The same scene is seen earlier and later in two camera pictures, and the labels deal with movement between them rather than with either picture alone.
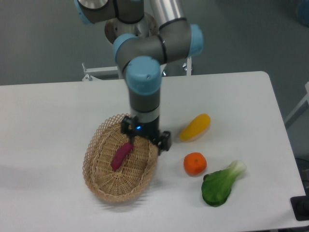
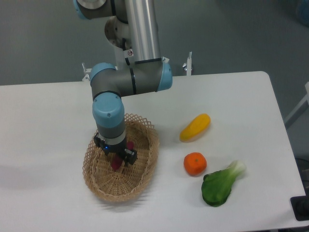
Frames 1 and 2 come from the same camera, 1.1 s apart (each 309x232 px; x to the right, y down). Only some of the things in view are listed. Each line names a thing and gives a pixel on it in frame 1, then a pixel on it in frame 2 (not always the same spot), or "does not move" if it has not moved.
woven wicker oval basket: x=133 y=177 does not move
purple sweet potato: x=121 y=154 does not move
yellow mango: x=195 y=128 does not move
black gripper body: x=150 y=130 → x=119 y=148
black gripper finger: x=163 y=142 → x=130 y=156
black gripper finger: x=127 y=127 → x=98 y=140
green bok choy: x=216 y=186 does not move
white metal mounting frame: x=93 y=72 does not move
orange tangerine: x=194 y=164 does not move
